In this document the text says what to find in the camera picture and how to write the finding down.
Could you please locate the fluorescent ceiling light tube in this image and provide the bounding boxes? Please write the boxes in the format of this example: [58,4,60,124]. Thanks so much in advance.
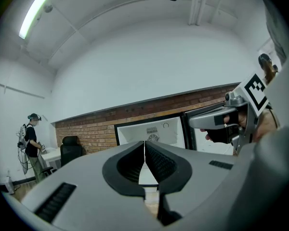
[18,0,57,39]

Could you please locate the person's right forearm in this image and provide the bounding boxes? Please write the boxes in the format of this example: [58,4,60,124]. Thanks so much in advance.
[254,108,280,143]

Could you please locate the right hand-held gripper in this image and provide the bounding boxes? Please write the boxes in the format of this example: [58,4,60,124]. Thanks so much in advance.
[189,73,270,154]

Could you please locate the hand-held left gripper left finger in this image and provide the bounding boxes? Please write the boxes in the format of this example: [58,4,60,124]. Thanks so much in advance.
[1,141,164,231]

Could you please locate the person's right hand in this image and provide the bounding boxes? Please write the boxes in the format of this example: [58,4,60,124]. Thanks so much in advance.
[237,110,250,129]

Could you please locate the white box on floor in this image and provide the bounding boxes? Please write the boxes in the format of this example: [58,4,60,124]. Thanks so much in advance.
[4,176,15,195]

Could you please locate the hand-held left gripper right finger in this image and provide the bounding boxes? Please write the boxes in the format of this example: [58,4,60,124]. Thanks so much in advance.
[144,141,263,231]

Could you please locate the white table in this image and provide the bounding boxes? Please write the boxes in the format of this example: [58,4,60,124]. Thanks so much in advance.
[39,147,62,170]

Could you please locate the white wall conduit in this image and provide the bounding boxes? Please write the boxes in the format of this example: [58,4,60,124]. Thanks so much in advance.
[0,79,45,99]

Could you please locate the white ceiling pipes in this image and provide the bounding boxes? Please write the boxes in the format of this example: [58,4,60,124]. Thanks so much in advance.
[188,0,209,26]

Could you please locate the person's gray shirt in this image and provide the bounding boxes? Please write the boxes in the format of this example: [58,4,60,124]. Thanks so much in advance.
[254,0,289,231]

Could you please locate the black office chair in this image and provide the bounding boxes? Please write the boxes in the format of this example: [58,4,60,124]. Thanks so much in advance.
[40,136,84,176]

